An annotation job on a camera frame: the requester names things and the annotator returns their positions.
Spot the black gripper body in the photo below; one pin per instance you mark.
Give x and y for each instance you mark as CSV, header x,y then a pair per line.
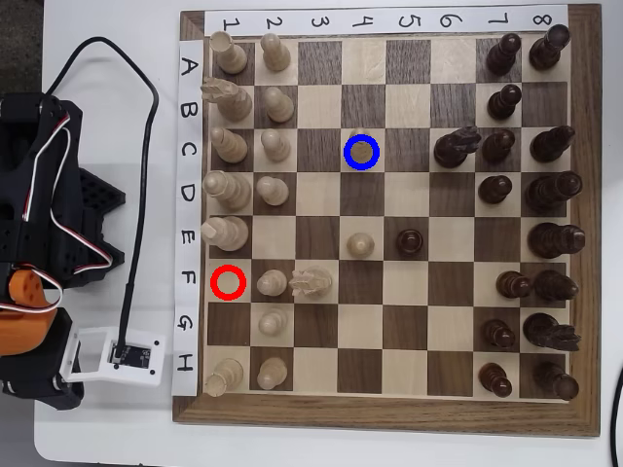
x,y
36,389

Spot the light wooden bishop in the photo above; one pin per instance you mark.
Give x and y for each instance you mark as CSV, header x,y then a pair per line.
x,y
231,146
361,153

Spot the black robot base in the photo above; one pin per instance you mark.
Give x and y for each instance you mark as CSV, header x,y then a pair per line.
x,y
99,194

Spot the white paper letter strip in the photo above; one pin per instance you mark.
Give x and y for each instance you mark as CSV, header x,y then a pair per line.
x,y
187,301

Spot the light wooden rook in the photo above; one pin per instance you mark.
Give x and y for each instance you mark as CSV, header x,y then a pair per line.
x,y
232,57
224,377

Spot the light wooden pawn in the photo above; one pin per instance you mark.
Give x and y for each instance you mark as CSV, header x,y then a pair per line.
x,y
272,190
276,56
271,373
271,283
280,107
272,322
360,245
276,146

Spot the light wooden king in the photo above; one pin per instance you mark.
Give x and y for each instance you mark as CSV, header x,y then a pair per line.
x,y
229,233

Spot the light wooden queen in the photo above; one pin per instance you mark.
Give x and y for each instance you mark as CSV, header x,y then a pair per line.
x,y
231,190

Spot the wooden chessboard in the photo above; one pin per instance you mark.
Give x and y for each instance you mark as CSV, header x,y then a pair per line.
x,y
316,413

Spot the light wooden knight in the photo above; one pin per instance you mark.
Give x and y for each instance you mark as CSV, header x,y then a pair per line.
x,y
233,102
311,282

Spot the dark wooden pawn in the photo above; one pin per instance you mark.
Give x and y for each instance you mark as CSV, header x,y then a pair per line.
x,y
499,334
503,53
495,189
498,146
409,241
504,102
495,379
513,284

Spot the white paper number strip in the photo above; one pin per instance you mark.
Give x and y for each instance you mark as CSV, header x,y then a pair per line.
x,y
336,22

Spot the dark wooden knight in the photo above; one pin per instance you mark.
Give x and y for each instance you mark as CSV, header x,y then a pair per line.
x,y
550,332
455,146

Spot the dark wooden rook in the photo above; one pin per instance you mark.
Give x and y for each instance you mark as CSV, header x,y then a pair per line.
x,y
555,381
550,46

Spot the dark wooden bishop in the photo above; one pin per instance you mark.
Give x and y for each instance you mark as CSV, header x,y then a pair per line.
x,y
555,285
552,143

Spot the dark wooden king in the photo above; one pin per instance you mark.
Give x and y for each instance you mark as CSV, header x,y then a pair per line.
x,y
555,240

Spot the dark wooden queen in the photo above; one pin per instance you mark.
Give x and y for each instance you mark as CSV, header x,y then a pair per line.
x,y
552,192

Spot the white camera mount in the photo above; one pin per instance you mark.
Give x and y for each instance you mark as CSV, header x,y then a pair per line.
x,y
158,370

